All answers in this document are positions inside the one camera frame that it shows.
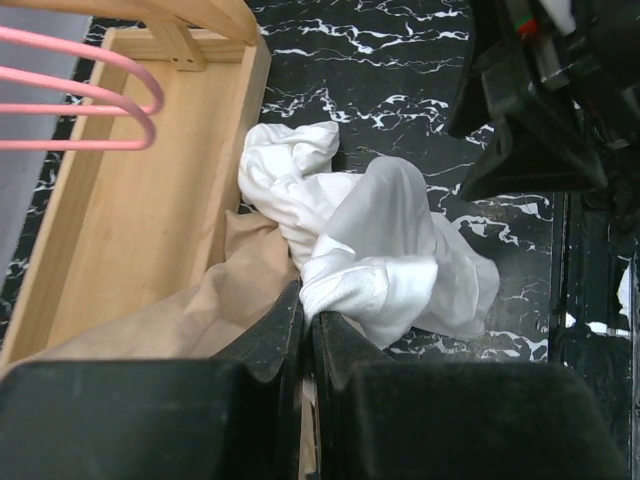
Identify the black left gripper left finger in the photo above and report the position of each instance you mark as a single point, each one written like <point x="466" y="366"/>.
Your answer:
<point x="235" y="415"/>

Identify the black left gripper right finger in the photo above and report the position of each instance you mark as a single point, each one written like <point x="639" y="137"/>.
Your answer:
<point x="383" y="419"/>

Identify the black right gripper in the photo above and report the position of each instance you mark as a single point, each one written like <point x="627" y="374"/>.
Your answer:
<point x="588" y="49"/>

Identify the beige t shirt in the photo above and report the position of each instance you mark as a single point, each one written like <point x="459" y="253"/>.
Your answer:
<point x="201" y="321"/>

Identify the white t shirt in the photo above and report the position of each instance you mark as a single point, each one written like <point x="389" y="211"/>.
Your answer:
<point x="367" y="246"/>

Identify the wooden clothes rack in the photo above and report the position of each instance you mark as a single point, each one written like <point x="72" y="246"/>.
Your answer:
<point x="125" y="229"/>

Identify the pink wire hanger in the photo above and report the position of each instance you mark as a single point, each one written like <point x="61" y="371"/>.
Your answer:
<point x="94" y="134"/>
<point x="114" y="104"/>

